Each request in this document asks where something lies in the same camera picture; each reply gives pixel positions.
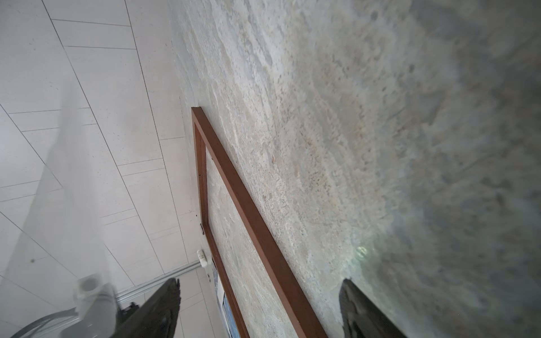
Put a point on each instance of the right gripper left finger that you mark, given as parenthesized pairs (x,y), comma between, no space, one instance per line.
(157,317)

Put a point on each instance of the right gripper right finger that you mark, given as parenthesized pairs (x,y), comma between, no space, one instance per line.
(361,317)

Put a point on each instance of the brown wooden picture frame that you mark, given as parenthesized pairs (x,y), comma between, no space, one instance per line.
(298,308)

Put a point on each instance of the blue poster photo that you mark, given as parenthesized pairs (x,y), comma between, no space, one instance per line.
(224,306)

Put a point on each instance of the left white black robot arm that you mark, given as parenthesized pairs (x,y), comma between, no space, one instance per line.
(97,313)

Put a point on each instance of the white cylinder tube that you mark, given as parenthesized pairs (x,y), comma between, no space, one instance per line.
(202,258)

